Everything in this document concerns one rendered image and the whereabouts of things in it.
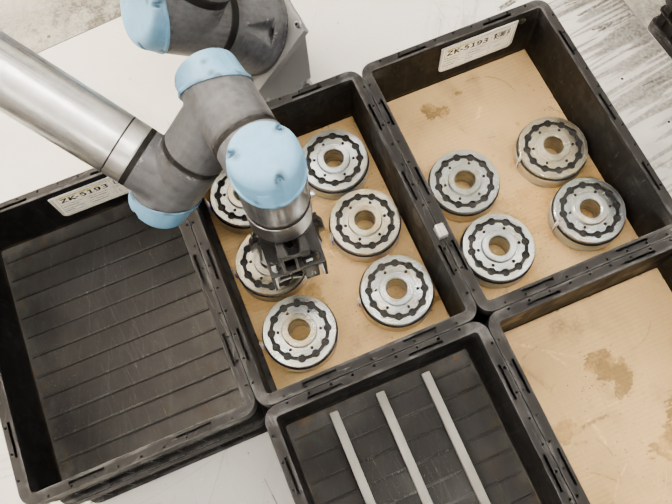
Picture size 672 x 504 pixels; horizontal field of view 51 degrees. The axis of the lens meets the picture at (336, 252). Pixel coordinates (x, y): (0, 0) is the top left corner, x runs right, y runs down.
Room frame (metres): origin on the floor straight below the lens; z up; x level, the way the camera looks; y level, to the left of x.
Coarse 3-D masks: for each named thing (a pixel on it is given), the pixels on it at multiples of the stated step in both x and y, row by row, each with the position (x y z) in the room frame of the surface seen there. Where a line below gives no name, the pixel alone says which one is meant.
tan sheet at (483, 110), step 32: (512, 64) 0.62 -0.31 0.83; (416, 96) 0.58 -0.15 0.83; (448, 96) 0.58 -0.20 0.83; (480, 96) 0.57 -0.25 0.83; (512, 96) 0.56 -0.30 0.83; (544, 96) 0.56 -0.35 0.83; (416, 128) 0.53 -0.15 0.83; (448, 128) 0.52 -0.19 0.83; (480, 128) 0.51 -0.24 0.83; (512, 128) 0.51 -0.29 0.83; (416, 160) 0.47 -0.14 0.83; (512, 160) 0.45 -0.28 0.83; (512, 192) 0.40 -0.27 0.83; (544, 192) 0.40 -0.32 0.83; (544, 224) 0.35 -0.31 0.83; (544, 256) 0.30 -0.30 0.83; (576, 256) 0.29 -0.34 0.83; (512, 288) 0.26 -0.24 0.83
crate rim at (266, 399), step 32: (288, 96) 0.55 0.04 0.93; (384, 128) 0.48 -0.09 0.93; (416, 192) 0.38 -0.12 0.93; (192, 224) 0.37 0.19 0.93; (448, 256) 0.28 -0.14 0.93; (224, 288) 0.27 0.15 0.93; (448, 320) 0.20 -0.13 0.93; (384, 352) 0.17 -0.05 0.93; (256, 384) 0.15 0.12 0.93; (320, 384) 0.14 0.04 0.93
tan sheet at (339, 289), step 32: (320, 128) 0.55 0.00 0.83; (352, 128) 0.54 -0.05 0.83; (384, 192) 0.43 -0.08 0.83; (416, 256) 0.32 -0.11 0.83; (320, 288) 0.29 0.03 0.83; (352, 288) 0.28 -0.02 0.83; (256, 320) 0.25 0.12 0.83; (352, 320) 0.24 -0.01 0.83; (352, 352) 0.19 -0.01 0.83; (288, 384) 0.16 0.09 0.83
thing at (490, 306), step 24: (480, 24) 0.63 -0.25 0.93; (552, 24) 0.62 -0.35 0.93; (408, 48) 0.60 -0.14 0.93; (432, 48) 0.60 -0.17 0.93; (576, 48) 0.57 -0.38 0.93; (600, 96) 0.50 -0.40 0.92; (384, 120) 0.49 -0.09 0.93; (624, 144) 0.41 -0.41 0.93; (408, 168) 0.41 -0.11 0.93; (648, 168) 0.37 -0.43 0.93; (432, 216) 0.34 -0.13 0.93; (456, 240) 0.30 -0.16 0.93; (648, 240) 0.27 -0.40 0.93; (456, 264) 0.27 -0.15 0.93; (576, 264) 0.25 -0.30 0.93; (600, 264) 0.25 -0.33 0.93; (480, 288) 0.23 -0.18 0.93; (528, 288) 0.23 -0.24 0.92; (480, 312) 0.21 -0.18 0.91
